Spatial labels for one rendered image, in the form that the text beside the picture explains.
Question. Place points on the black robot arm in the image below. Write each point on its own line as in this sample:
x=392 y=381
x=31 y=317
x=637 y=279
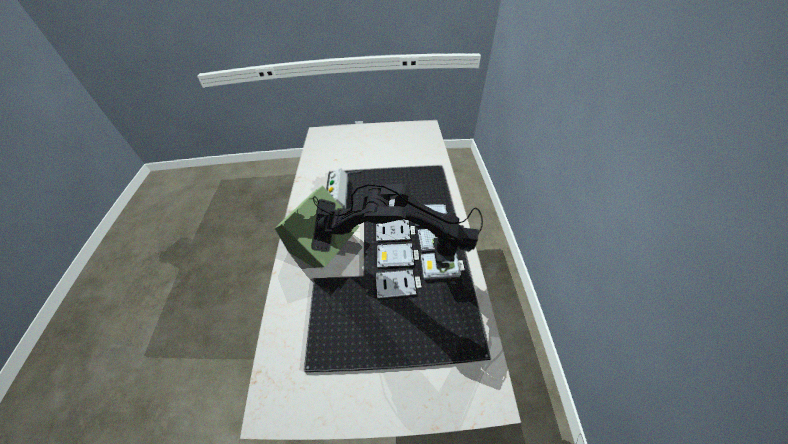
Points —
x=412 y=210

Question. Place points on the white control panel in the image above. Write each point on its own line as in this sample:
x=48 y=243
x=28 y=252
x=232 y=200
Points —
x=338 y=185

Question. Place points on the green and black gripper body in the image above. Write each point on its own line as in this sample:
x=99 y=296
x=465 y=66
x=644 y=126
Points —
x=440 y=252

